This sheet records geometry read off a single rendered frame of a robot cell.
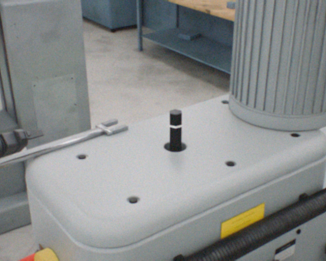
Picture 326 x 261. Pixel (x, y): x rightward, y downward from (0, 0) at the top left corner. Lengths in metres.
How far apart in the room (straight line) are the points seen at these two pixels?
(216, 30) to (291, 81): 6.35
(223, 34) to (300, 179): 6.28
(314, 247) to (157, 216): 0.45
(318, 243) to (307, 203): 0.20
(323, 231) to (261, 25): 0.42
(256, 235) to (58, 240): 0.28
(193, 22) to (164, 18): 0.72
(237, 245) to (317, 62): 0.31
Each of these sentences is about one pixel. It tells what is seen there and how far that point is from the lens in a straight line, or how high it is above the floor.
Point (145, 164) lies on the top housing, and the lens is 0.76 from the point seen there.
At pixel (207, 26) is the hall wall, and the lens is 7.33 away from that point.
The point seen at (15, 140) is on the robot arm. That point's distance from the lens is 1.59.
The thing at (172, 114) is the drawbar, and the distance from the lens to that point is 0.78.
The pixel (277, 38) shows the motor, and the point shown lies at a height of 2.05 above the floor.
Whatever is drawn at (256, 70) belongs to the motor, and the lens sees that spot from 0.85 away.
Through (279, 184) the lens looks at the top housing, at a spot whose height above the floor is 1.85.
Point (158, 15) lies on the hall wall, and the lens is 8.24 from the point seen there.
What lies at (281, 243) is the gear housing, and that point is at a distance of 0.93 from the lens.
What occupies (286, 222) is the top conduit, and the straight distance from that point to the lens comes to 0.82.
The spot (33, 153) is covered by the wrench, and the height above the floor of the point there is 1.90.
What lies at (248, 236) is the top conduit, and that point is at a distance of 0.77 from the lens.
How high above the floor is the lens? 2.28
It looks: 27 degrees down
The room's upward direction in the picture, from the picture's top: straight up
